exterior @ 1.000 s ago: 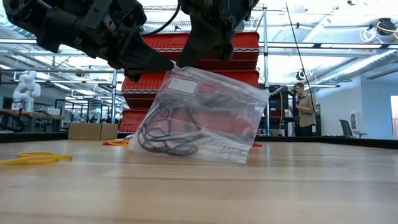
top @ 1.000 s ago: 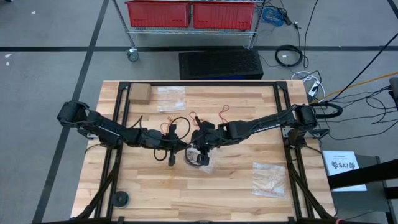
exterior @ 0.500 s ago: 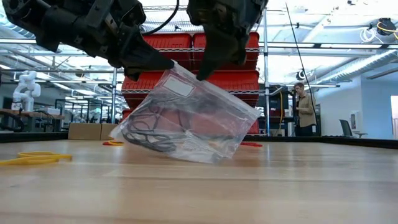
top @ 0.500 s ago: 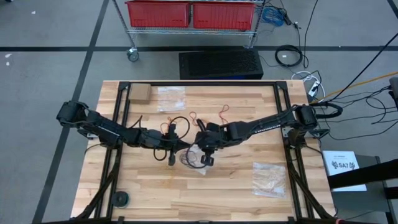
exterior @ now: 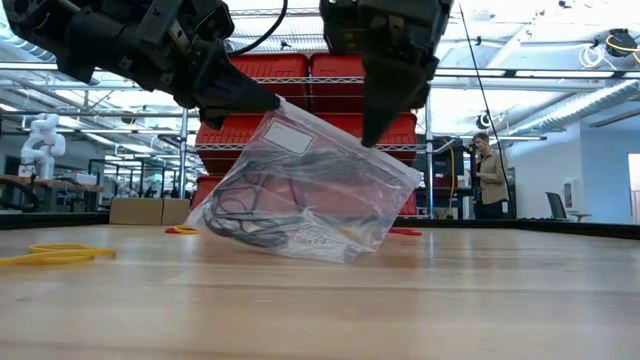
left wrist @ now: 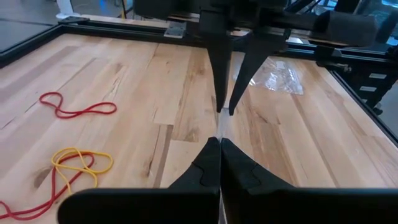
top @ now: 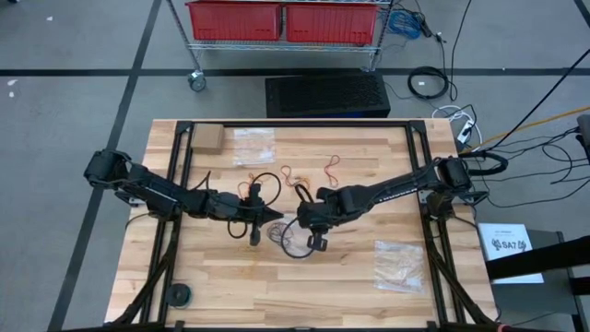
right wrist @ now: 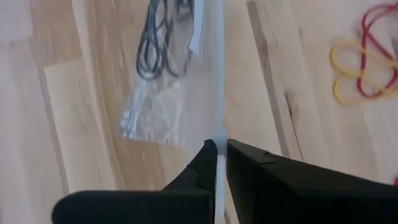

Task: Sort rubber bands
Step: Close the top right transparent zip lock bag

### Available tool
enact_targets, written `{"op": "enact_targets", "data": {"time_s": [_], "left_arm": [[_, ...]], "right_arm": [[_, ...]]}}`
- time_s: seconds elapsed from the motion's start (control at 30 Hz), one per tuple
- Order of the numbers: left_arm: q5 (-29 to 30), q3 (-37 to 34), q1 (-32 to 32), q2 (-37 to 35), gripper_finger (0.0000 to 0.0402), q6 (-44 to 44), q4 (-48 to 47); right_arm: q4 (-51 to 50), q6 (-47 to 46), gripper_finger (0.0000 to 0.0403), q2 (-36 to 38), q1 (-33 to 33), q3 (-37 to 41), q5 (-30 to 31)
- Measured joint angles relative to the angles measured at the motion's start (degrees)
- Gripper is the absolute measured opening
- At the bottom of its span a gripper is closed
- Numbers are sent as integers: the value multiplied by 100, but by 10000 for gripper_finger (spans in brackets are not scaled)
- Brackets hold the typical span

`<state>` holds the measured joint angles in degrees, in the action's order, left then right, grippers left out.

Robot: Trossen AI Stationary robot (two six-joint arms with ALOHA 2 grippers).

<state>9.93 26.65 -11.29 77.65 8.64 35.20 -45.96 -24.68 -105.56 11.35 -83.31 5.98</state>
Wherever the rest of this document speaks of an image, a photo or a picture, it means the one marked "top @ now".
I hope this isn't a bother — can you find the thick black hose loop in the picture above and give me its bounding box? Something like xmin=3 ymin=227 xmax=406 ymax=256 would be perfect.
xmin=465 ymin=150 xmax=510 ymax=177

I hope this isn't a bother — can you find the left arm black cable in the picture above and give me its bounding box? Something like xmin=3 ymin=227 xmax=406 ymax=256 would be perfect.
xmin=228 ymin=172 xmax=282 ymax=240

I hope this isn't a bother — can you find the white SA7 booklet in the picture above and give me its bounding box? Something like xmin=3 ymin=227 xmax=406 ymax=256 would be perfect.
xmin=478 ymin=222 xmax=546 ymax=285

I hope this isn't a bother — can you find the yellow-orange power cable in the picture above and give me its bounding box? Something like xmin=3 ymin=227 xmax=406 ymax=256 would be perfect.
xmin=460 ymin=105 xmax=590 ymax=154

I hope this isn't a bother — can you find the black aluminium table frame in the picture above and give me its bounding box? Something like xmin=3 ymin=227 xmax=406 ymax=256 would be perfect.
xmin=112 ymin=118 xmax=499 ymax=332

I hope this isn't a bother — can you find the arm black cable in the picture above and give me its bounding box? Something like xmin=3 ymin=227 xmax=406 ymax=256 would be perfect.
xmin=228 ymin=172 xmax=282 ymax=240
xmin=279 ymin=216 xmax=319 ymax=259

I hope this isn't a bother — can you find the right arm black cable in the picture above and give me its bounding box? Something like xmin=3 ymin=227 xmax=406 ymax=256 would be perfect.
xmin=279 ymin=216 xmax=319 ymax=259

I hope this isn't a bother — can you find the black bar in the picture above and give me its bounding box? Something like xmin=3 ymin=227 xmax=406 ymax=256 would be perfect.
xmin=486 ymin=235 xmax=590 ymax=281

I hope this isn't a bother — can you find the metal wire shelf cart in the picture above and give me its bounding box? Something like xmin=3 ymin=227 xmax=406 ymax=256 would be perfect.
xmin=165 ymin=0 xmax=397 ymax=93

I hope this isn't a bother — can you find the thin black straight cable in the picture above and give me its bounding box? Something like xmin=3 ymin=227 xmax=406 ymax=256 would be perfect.
xmin=486 ymin=59 xmax=590 ymax=152

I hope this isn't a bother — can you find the black tape roll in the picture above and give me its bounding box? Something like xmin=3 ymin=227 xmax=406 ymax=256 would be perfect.
xmin=164 ymin=282 xmax=193 ymax=309

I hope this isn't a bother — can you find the black floor cable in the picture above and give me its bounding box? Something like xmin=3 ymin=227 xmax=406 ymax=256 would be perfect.
xmin=488 ymin=126 xmax=590 ymax=208

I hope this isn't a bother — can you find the white power strip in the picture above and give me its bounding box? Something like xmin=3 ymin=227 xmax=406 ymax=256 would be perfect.
xmin=455 ymin=118 xmax=476 ymax=145

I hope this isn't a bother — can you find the blue cable coil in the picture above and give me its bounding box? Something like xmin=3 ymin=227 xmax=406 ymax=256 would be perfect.
xmin=388 ymin=8 xmax=424 ymax=42

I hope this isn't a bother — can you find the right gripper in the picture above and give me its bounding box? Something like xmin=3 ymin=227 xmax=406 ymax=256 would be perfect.
xmin=295 ymin=184 xmax=370 ymax=253

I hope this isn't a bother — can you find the grey rounded object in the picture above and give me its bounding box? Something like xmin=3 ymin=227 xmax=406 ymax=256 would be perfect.
xmin=575 ymin=113 xmax=590 ymax=162

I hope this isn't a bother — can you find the grey cart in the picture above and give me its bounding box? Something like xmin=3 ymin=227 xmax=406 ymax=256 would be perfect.
xmin=488 ymin=228 xmax=590 ymax=332

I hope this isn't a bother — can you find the long black cable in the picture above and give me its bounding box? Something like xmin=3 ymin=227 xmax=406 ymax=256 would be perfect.
xmin=449 ymin=0 xmax=475 ymax=102

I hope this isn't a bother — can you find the white cable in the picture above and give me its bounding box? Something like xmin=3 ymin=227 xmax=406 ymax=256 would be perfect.
xmin=431 ymin=104 xmax=484 ymax=149

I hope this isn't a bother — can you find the red plastic bin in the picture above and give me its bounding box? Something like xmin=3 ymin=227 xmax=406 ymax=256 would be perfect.
xmin=185 ymin=0 xmax=284 ymax=42
xmin=284 ymin=2 xmax=380 ymax=46

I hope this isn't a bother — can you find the black cable coil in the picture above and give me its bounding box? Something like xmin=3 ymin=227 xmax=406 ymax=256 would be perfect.
xmin=407 ymin=65 xmax=451 ymax=101

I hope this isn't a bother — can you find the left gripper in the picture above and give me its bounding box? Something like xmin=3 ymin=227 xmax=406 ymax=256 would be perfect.
xmin=202 ymin=183 xmax=285 ymax=246

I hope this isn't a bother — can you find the small brown cardboard box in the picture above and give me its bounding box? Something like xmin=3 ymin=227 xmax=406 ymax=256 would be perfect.
xmin=190 ymin=123 xmax=226 ymax=156

